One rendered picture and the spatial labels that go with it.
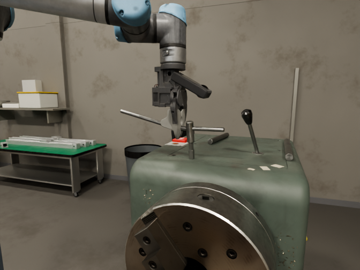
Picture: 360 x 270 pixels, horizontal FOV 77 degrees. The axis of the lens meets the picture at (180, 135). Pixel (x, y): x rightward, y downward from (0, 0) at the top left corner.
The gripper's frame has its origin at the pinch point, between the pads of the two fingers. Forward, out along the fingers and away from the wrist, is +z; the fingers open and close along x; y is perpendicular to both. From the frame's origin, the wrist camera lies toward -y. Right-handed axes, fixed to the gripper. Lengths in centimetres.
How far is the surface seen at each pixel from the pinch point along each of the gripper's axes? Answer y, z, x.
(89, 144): 255, 65, -219
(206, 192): -13.1, 9.1, 16.5
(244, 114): -17.4, -6.1, -7.4
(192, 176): -6.3, 9.7, 6.9
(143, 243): -4.0, 16.5, 27.5
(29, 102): 355, -5, -193
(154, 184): 4.6, 13.2, 8.0
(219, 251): -17.8, 17.0, 23.5
